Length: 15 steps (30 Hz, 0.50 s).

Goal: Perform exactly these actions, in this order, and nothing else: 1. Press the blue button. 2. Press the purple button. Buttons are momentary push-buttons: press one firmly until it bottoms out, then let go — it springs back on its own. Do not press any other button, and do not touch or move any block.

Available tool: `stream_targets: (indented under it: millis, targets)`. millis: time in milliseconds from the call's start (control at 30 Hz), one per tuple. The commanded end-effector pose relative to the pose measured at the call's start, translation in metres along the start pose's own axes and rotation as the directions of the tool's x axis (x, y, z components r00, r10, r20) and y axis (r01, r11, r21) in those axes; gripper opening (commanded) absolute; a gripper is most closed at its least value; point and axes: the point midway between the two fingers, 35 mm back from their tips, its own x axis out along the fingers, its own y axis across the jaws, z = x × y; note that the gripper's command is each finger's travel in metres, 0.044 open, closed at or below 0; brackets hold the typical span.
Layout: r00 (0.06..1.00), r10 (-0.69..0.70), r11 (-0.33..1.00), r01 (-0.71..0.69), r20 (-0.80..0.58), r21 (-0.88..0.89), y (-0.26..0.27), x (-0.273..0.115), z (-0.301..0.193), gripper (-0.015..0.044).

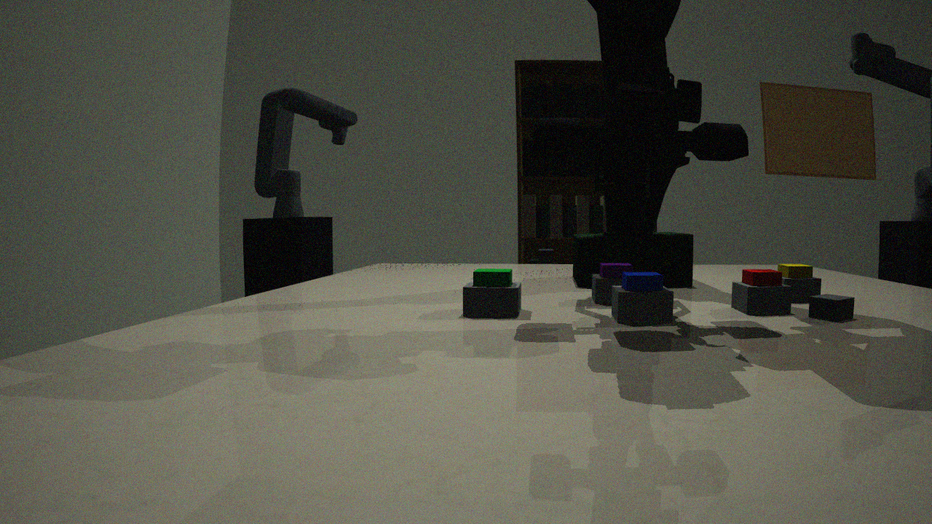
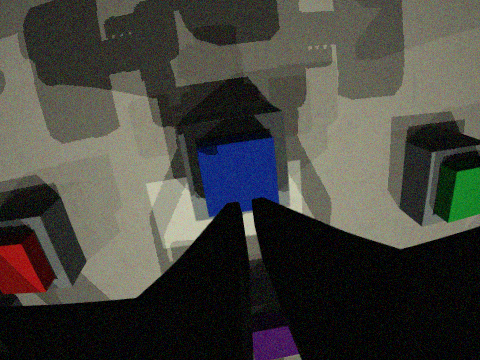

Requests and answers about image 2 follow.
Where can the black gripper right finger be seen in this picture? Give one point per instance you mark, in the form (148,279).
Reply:
(349,298)

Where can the green button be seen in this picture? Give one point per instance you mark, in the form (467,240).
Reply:
(441,179)

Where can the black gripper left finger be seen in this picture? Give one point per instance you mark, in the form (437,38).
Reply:
(200,309)

